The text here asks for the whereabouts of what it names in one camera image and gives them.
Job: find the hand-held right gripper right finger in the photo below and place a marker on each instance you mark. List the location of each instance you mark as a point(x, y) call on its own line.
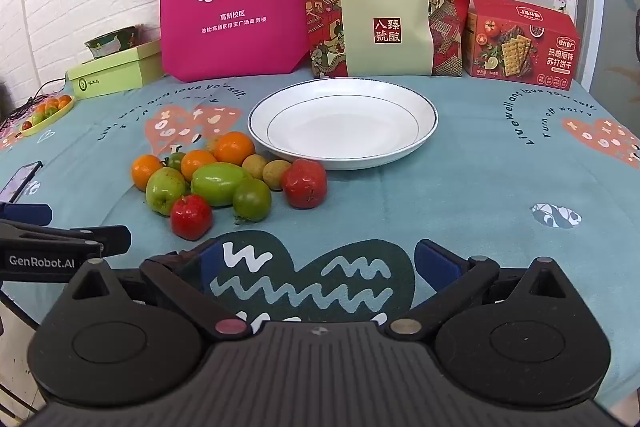
point(436, 264)

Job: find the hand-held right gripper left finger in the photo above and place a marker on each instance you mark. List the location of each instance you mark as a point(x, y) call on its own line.
point(210, 264)

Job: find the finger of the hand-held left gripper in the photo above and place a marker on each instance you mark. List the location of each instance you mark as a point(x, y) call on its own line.
point(107, 239)
point(25, 213)

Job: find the red apple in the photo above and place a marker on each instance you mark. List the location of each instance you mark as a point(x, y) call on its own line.
point(191, 217)
point(304, 183)

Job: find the green apple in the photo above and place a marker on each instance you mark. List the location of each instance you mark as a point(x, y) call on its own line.
point(164, 192)

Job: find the orange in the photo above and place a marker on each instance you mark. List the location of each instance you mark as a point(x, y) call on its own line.
point(198, 163)
point(235, 148)
point(146, 171)

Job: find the large green jujube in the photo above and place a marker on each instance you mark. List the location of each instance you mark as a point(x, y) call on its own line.
point(218, 183)

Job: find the small dark green tomato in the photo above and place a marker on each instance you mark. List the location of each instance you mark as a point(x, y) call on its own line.
point(175, 160)

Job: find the white plate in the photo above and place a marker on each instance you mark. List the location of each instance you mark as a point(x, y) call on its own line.
point(345, 122)

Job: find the pile of small fruits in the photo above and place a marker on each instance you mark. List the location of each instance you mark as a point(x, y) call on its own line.
point(47, 109)

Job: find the smartphone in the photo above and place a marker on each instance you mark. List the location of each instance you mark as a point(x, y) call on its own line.
point(20, 182)

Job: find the teal printed tablecloth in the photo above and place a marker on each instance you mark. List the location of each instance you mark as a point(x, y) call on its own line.
point(475, 167)

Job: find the yellow-green tray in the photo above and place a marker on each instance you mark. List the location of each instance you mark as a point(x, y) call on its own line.
point(62, 113)

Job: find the light green box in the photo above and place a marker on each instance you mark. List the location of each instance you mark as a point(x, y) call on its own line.
point(115, 72)

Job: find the green patterned bowl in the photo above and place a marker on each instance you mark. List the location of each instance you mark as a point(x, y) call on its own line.
point(112, 42)

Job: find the red cracker box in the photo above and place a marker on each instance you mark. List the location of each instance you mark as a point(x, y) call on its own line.
point(520, 47)

